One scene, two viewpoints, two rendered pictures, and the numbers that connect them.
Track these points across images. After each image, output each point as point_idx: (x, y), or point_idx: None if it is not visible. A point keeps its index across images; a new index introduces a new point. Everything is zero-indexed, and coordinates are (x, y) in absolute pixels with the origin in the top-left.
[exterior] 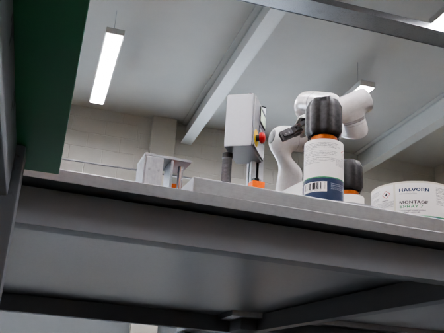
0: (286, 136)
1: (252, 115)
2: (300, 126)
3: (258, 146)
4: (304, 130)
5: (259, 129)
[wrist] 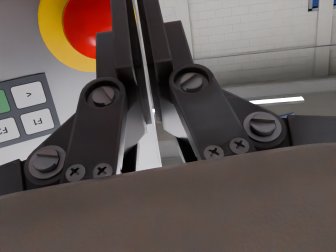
0: (168, 27)
1: (152, 107)
2: (323, 121)
3: (27, 2)
4: (293, 148)
5: (54, 109)
